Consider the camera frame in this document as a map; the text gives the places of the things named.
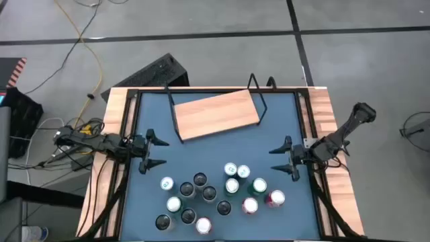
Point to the black crate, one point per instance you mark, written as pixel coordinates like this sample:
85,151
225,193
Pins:
23,121

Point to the black stand base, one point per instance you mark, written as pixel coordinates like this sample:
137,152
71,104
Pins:
418,131

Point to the white blue object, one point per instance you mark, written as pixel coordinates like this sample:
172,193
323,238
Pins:
35,233

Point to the black panel orange hazard stripes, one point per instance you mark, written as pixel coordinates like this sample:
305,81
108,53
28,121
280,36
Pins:
10,70

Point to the Celsius Tropical Vibe can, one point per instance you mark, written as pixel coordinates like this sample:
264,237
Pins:
209,193

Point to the green soda can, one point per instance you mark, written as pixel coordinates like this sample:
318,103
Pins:
174,204
259,185
231,186

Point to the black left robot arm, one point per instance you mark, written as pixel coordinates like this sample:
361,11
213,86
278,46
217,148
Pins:
100,142

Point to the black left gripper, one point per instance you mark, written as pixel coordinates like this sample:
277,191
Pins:
138,149

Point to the black table frame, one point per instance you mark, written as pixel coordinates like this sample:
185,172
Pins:
158,90

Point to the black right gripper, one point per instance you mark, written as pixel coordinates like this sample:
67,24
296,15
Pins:
301,154

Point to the black-lidded Celsius can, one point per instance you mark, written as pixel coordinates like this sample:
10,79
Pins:
163,222
187,189
200,179
188,215

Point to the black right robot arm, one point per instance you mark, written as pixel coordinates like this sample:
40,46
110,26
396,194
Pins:
339,134

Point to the Celsius Arctic Vibe can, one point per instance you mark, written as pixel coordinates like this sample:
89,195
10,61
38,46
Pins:
223,207

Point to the grey cabinet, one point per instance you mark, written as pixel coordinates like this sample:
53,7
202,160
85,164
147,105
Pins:
4,151

